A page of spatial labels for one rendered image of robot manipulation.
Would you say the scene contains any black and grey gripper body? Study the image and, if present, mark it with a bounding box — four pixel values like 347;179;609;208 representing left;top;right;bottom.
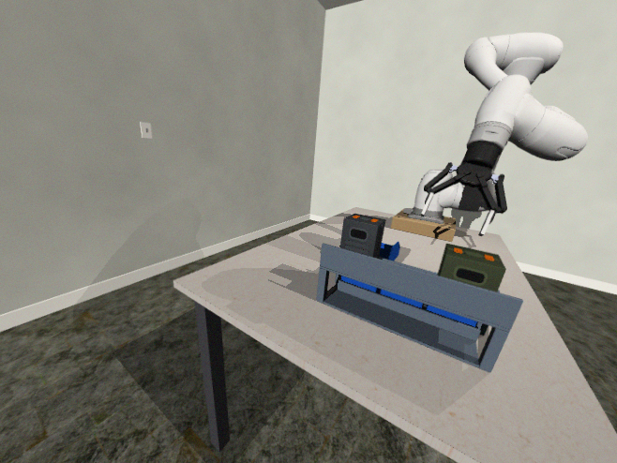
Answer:
456;142;500;187

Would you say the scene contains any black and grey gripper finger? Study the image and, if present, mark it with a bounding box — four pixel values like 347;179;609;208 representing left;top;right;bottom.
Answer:
476;172;507;236
421;162;471;217

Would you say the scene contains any black case with orange latches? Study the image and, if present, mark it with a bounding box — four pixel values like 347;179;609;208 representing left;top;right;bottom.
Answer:
340;214;385;259

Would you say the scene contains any dark green case with handle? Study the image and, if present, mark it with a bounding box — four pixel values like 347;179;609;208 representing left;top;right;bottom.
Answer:
438;244;506;292

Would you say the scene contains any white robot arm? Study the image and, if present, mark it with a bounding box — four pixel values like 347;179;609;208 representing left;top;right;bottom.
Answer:
403;33;588;224

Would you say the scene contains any grey metal shelf rack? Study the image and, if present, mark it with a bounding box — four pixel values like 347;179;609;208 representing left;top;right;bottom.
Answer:
316;243;523;373

